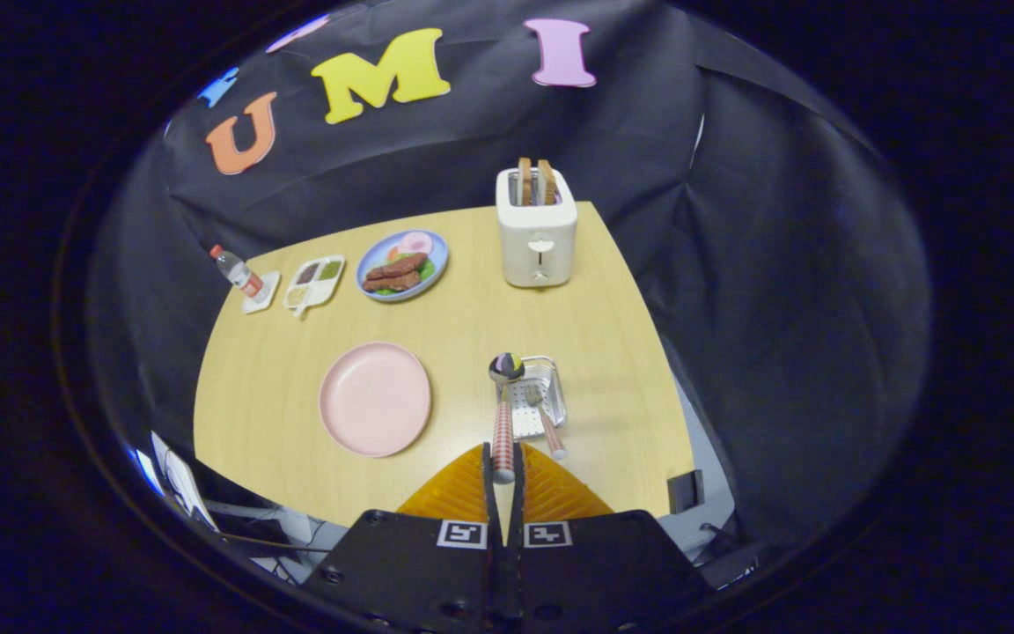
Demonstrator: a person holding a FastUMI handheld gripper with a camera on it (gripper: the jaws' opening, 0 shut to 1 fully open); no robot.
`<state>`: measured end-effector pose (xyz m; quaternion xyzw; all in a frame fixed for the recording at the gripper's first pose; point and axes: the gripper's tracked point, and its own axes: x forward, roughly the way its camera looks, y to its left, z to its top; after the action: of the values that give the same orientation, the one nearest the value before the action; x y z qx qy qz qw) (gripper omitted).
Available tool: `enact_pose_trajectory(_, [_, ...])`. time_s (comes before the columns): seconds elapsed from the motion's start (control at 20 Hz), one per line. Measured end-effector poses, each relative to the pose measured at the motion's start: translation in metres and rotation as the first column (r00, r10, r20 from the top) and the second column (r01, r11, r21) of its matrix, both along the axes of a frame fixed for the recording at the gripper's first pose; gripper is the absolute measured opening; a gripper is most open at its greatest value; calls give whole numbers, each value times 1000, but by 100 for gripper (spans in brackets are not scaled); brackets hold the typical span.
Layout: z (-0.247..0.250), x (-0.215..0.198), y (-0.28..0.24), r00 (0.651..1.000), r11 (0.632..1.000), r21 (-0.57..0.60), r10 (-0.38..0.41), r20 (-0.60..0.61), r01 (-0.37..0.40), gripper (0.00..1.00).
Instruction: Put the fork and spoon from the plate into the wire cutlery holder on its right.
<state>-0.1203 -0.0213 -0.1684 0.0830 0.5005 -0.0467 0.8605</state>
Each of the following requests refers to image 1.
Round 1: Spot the fork with red checked handle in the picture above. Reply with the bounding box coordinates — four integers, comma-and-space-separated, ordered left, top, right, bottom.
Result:
525, 385, 568, 461

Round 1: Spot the white divided condiment dish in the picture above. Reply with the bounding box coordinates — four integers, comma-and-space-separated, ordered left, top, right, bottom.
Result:
283, 255, 346, 318

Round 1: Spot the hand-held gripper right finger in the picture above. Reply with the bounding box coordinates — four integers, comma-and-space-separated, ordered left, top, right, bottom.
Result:
511, 443, 716, 634

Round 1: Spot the pink plate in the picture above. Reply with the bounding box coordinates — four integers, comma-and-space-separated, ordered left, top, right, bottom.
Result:
319, 342, 432, 458

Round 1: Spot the clear bottle with red label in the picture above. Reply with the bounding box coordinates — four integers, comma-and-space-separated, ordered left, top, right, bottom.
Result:
209, 245, 265, 299

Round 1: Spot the spoon with red checked handle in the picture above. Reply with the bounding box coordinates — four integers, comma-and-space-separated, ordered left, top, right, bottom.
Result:
488, 352, 526, 485

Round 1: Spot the small black box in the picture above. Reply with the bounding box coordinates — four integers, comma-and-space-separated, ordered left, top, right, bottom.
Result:
667, 470, 705, 514

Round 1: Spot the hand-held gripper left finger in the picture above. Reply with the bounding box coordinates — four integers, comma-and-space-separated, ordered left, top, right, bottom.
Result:
298, 443, 508, 634

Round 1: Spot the black backdrop cloth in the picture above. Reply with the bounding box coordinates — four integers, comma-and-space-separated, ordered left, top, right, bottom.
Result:
89, 0, 930, 564

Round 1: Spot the brown grilled sausage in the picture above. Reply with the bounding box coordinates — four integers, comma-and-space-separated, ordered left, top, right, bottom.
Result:
362, 271, 423, 293
366, 253, 430, 281

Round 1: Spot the cream toaster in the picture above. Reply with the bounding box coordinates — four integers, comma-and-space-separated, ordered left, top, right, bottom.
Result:
496, 167, 578, 289

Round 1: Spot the blue plate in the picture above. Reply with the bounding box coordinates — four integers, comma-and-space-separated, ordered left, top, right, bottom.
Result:
356, 230, 450, 303

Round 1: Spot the white square coaster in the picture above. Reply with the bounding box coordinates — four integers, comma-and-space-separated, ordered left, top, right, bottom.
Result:
241, 270, 282, 315

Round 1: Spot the metal wire rack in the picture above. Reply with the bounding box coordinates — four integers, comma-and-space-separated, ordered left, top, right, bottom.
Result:
503, 355, 569, 441

